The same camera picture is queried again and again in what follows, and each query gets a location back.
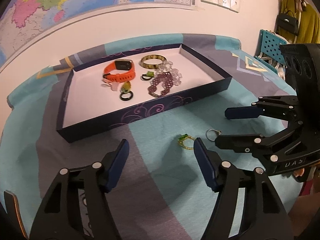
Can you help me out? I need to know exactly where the person's right forearm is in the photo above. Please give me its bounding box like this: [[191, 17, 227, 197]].
[[287, 177, 320, 240]]

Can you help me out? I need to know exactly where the blue perforated plastic basket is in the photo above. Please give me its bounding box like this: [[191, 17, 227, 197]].
[[255, 29, 288, 73]]

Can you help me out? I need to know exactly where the gold ring with green stone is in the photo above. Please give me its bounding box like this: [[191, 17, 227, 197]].
[[177, 134, 195, 150]]

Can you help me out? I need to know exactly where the teal grey printed cloth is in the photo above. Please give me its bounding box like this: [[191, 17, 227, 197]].
[[0, 32, 300, 240]]

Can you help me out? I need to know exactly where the tortoiseshell bangle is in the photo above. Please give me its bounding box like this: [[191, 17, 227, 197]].
[[139, 54, 167, 70]]

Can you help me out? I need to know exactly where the orange smartwatch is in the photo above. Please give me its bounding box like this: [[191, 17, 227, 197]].
[[102, 59, 137, 83]]

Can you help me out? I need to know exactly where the clear crystal bead bracelet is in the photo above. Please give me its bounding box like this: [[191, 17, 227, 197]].
[[157, 60, 183, 87]]

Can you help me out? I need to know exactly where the black handbag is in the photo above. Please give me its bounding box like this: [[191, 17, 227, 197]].
[[276, 10, 300, 36]]

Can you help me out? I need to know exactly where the purple bead bracelet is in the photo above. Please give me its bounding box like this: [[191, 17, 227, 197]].
[[147, 71, 175, 98]]

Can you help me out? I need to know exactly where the dark ring with green stone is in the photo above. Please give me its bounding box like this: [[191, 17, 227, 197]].
[[140, 71, 154, 82]]

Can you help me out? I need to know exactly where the dark blue cardboard box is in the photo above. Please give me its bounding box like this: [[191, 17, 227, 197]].
[[56, 43, 233, 143]]

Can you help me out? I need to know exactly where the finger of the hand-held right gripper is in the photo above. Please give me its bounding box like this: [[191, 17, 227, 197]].
[[214, 122, 305, 165], [225, 95, 300, 122]]

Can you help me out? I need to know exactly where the black ring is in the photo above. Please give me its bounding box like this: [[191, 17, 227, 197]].
[[119, 91, 134, 102]]

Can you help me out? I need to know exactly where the silver ring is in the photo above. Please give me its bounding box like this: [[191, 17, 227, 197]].
[[206, 129, 222, 142]]

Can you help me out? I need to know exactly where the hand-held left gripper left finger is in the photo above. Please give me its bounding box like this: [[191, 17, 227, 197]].
[[29, 138, 130, 240]]

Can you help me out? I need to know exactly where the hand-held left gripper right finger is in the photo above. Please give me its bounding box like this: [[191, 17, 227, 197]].
[[194, 137, 297, 240]]

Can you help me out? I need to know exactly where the yellow garment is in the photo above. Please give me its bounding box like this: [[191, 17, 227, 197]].
[[281, 0, 320, 44]]

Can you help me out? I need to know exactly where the pink cord charm bracelet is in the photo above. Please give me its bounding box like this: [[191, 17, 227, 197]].
[[101, 79, 119, 90]]

